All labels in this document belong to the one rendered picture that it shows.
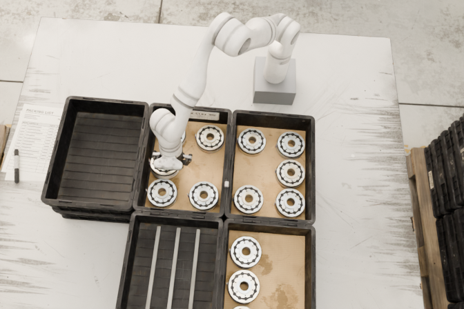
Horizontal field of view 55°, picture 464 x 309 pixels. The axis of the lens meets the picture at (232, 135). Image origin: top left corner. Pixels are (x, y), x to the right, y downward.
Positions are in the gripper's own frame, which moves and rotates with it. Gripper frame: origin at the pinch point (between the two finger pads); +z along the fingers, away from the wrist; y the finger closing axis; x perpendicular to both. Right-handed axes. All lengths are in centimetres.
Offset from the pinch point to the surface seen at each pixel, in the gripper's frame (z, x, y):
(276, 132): 3.4, -18.1, -36.4
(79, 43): 17, -59, 51
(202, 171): 4.1, 0.0, -10.3
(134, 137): 4.4, -10.9, 16.4
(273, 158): 3.6, -7.6, -35.5
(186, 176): 4.2, 2.6, -4.8
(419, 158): 70, -44, -123
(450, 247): 59, 6, -128
